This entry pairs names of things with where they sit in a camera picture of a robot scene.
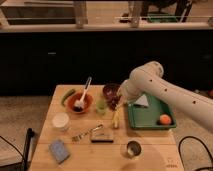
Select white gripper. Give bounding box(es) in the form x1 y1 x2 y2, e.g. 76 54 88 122
118 80 134 103

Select dark purple grapes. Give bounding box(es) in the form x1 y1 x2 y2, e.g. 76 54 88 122
108 96 120 110

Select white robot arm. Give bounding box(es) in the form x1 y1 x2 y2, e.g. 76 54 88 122
119 61 213 134

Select purple bowl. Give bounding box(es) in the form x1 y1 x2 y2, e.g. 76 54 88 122
102 83 120 100

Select orange bowl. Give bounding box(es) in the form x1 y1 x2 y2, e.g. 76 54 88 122
66 93 93 114

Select grey triangular cloth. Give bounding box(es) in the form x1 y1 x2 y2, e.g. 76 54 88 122
134 94 149 107

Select green plastic tray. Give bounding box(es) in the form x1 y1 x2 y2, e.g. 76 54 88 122
127 93 176 130

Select small green cup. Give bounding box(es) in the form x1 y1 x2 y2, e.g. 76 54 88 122
96 99 107 115

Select orange fruit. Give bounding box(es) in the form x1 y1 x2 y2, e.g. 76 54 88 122
159 114 172 125

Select green pepper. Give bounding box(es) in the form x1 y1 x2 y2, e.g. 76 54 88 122
61 89 76 107

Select metal cup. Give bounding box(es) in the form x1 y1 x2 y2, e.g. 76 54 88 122
127 141 142 158

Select metal fork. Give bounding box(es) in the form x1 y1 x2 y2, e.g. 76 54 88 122
72 124 103 142

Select white round container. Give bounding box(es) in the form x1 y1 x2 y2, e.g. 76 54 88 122
52 113 70 131

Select blue sponge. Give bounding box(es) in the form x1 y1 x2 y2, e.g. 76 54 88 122
49 139 70 164

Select black stand left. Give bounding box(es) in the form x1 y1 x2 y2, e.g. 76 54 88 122
0 128 35 171

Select black cable right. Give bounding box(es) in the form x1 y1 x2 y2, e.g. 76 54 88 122
177 135 213 171

